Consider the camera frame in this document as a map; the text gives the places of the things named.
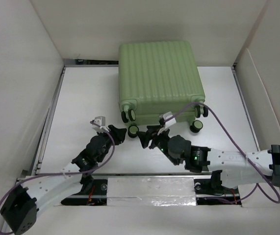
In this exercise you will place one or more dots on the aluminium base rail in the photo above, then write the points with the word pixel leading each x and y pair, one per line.
pixel 156 190

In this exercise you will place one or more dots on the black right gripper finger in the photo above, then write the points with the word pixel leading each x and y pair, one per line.
pixel 153 128
pixel 145 138

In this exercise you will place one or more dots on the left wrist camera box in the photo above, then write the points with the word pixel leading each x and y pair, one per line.
pixel 98 124

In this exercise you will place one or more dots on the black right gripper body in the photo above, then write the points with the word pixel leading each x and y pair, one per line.
pixel 162 141

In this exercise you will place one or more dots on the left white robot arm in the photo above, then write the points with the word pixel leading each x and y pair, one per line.
pixel 28 199

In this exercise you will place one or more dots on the green hard-shell suitcase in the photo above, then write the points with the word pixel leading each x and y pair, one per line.
pixel 156 78

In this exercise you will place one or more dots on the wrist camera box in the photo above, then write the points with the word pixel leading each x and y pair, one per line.
pixel 98 124
pixel 166 120

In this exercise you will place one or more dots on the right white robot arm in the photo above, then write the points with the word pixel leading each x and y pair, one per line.
pixel 228 169

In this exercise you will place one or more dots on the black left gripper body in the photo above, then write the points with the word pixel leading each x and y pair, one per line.
pixel 108 142

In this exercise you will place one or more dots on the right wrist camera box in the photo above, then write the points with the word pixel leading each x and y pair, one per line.
pixel 166 120

